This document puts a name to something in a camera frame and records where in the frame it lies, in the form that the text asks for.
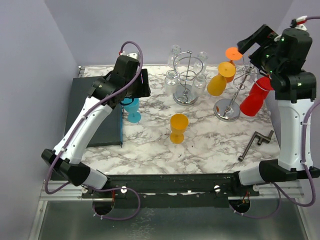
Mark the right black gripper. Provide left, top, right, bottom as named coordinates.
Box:
left=237, top=23, right=282, bottom=77

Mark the blue plastic wine glass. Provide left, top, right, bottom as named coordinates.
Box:
left=120, top=98, right=141, bottom=124

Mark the red plastic wine glass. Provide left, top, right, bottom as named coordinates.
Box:
left=249, top=76, right=274, bottom=100
left=239, top=91, right=265, bottom=117

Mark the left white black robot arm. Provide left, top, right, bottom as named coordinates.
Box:
left=41, top=55, right=151, bottom=198

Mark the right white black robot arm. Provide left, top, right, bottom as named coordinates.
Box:
left=230, top=24, right=320, bottom=196

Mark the dark orange hanging wine glass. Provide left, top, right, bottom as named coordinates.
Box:
left=225, top=47, right=243, bottom=67

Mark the orange standing plastic wine glass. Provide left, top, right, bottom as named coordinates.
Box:
left=169, top=113, right=189, bottom=144

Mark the chrome bottle rack centre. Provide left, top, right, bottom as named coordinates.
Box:
left=173, top=50, right=200, bottom=106

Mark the yellow-orange hanging wine glass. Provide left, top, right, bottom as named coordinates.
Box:
left=207, top=61, right=236, bottom=97

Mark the chrome wine glass rack right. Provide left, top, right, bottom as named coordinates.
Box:
left=213, top=62, right=264, bottom=122

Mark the clear glass bottle front left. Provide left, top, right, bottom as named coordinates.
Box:
left=164, top=70, right=179, bottom=95

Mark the clear glass bottle front right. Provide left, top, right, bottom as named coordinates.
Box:
left=191, top=73, right=207, bottom=97

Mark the clear glass bottle back right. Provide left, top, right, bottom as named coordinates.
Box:
left=193, top=51, right=208, bottom=73

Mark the dark metal crank key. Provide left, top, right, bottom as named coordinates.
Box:
left=237, top=129, right=275, bottom=163

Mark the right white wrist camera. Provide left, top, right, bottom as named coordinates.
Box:
left=290, top=15, right=308, bottom=32

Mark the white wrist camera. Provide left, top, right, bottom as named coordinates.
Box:
left=119, top=51, right=140, bottom=61
left=290, top=15, right=308, bottom=32

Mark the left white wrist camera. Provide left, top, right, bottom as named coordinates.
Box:
left=119, top=51, right=140, bottom=61

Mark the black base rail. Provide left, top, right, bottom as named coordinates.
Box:
left=81, top=173, right=259, bottom=213

